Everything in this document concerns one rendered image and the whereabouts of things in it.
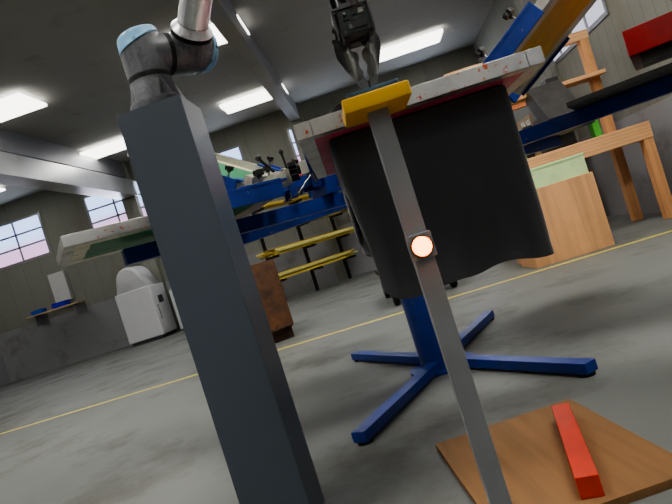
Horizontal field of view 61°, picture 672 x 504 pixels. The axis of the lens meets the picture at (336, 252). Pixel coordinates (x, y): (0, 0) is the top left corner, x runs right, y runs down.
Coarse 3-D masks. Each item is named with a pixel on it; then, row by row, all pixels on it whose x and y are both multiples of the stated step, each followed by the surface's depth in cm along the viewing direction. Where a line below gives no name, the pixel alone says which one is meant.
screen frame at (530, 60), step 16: (496, 64) 128; (512, 64) 128; (528, 64) 128; (432, 80) 129; (448, 80) 128; (464, 80) 128; (480, 80) 128; (496, 80) 132; (416, 96) 129; (432, 96) 129; (336, 112) 129; (304, 128) 129; (320, 128) 129; (336, 128) 129; (304, 144) 136; (320, 160) 167; (320, 176) 202
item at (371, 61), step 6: (366, 42) 110; (366, 48) 111; (372, 48) 111; (366, 54) 111; (372, 54) 107; (366, 60) 111; (372, 60) 108; (372, 66) 110; (378, 66) 111; (372, 72) 111; (378, 72) 111; (372, 78) 111; (372, 84) 111
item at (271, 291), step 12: (264, 264) 535; (264, 276) 534; (276, 276) 537; (264, 288) 533; (276, 288) 536; (264, 300) 532; (276, 300) 535; (276, 312) 534; (288, 312) 538; (276, 324) 533; (288, 324) 537; (276, 336) 543; (288, 336) 547
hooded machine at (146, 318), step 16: (128, 272) 1153; (144, 272) 1181; (128, 288) 1155; (144, 288) 1146; (160, 288) 1192; (128, 304) 1152; (144, 304) 1148; (160, 304) 1170; (128, 320) 1154; (144, 320) 1149; (160, 320) 1149; (128, 336) 1155; (144, 336) 1151; (160, 336) 1151
